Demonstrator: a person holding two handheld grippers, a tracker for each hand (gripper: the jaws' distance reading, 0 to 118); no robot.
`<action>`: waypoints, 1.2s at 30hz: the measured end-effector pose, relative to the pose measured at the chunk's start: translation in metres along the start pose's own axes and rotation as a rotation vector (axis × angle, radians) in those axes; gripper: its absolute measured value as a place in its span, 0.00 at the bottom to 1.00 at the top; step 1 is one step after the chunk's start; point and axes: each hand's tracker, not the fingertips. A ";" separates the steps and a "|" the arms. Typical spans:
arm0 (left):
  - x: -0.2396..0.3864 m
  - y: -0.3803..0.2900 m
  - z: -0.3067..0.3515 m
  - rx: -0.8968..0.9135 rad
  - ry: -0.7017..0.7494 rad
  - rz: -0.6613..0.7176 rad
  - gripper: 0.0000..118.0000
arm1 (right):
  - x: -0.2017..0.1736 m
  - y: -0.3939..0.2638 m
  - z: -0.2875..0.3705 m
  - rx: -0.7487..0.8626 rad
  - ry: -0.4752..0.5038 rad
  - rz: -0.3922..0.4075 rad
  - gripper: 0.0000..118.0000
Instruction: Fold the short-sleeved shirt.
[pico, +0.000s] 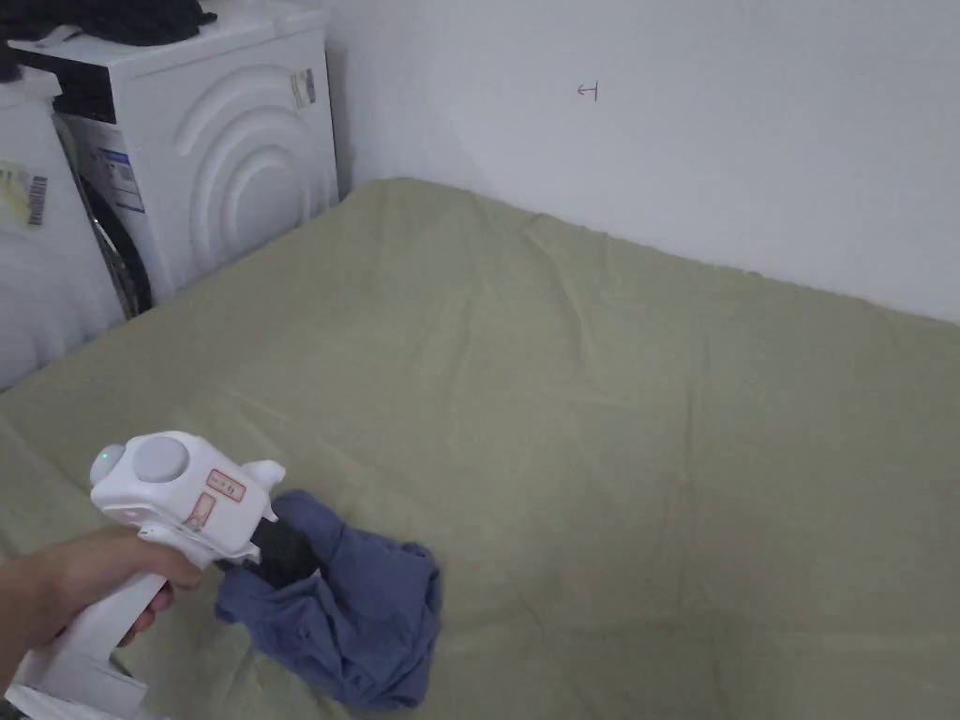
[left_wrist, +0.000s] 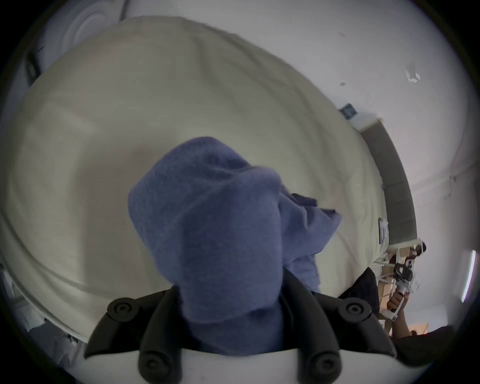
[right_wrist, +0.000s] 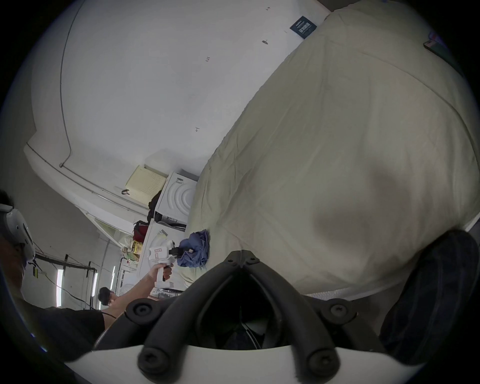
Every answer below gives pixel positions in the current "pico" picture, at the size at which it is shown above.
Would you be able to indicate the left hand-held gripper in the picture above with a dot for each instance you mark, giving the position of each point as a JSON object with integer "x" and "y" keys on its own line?
{"x": 169, "y": 491}

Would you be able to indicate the blue garment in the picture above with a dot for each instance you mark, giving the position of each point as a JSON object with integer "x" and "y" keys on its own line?
{"x": 352, "y": 607}

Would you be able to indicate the person's left hand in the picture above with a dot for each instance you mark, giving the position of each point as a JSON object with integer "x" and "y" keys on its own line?
{"x": 67, "y": 581}

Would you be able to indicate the bed with pale green sheet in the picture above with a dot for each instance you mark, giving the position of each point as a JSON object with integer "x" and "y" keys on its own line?
{"x": 570, "y": 420}

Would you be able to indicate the white washing machine with label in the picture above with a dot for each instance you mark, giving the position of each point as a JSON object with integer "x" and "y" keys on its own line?
{"x": 37, "y": 247}

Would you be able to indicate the white washing machine with clothes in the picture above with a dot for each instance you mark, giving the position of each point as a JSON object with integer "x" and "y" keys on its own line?
{"x": 210, "y": 157}

